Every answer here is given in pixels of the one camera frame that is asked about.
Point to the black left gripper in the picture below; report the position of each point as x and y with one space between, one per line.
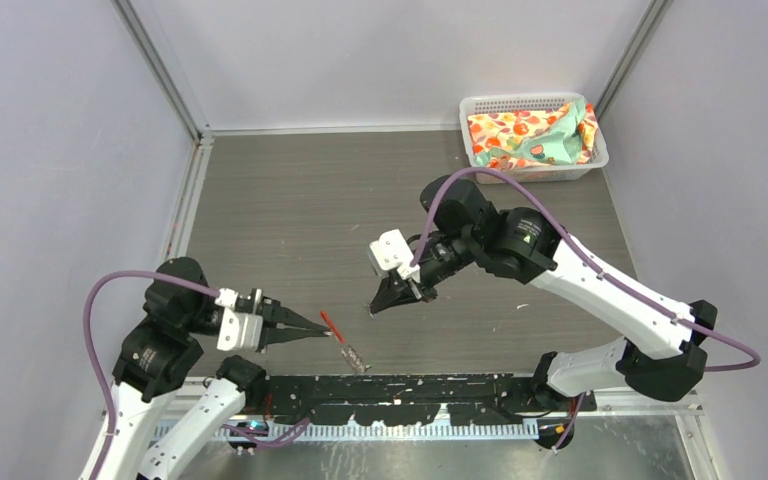
272 312

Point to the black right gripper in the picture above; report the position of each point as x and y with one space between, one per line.
403 292

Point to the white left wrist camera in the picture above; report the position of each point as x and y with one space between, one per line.
241 327

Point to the red key tag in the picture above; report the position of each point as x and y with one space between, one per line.
334 331

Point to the colourful patterned cloth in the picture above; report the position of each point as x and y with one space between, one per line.
527 138

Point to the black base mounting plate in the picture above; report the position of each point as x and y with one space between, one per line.
402 400

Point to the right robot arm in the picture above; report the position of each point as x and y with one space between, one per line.
659 351

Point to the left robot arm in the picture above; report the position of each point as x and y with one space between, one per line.
157 355

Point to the white plastic basket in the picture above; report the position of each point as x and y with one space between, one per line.
538 101

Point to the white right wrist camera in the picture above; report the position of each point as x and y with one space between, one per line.
390 253

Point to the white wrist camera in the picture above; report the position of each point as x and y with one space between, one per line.
241 327
390 253

